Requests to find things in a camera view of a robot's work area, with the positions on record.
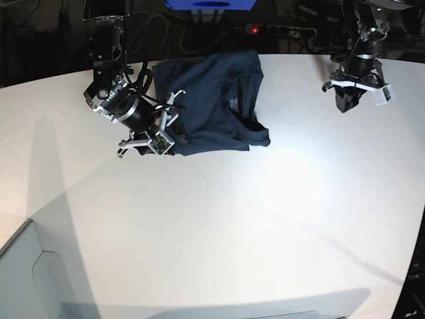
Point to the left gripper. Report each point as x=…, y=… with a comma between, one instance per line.
x=350, y=87

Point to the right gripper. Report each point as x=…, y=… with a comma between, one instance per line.
x=144, y=120

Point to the dark blue T-shirt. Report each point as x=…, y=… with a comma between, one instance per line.
x=220, y=99

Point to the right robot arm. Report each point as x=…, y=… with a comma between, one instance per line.
x=113, y=94

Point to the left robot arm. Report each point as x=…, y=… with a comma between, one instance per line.
x=366, y=24

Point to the black power strip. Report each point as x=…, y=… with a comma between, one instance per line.
x=280, y=31

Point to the blue box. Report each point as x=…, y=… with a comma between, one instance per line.
x=183, y=5

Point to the grey bin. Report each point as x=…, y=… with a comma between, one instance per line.
x=34, y=282

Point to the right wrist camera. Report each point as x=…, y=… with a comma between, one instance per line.
x=160, y=143

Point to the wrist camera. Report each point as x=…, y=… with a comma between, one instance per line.
x=384, y=95
x=160, y=143

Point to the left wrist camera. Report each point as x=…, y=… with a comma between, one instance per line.
x=384, y=95

